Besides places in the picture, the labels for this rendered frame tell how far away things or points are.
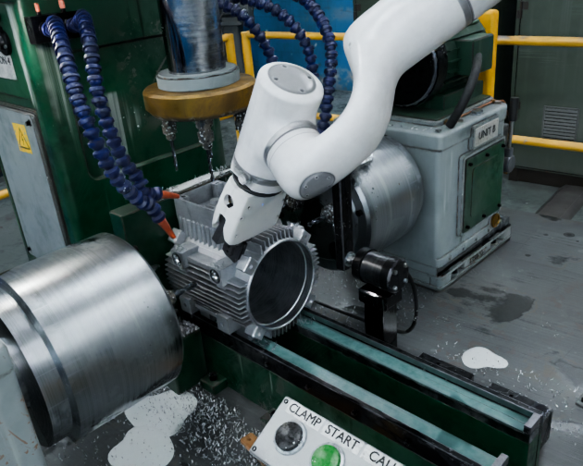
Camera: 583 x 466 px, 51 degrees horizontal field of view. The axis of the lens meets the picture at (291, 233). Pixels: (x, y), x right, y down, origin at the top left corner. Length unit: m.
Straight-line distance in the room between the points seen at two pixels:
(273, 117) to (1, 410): 0.45
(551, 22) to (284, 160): 3.34
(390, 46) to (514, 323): 0.72
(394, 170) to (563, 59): 2.86
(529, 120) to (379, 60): 3.39
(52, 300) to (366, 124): 0.44
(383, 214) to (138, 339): 0.53
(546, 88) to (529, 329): 2.86
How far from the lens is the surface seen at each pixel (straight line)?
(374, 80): 0.72
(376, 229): 1.14
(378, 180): 1.14
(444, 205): 1.31
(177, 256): 1.03
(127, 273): 0.84
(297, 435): 0.64
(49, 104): 1.07
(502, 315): 1.33
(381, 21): 0.76
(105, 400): 0.84
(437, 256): 1.35
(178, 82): 0.94
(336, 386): 0.92
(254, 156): 0.78
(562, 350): 1.25
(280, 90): 0.73
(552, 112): 4.04
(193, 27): 0.94
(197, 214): 1.02
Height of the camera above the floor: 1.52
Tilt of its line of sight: 25 degrees down
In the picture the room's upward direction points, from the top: 5 degrees counter-clockwise
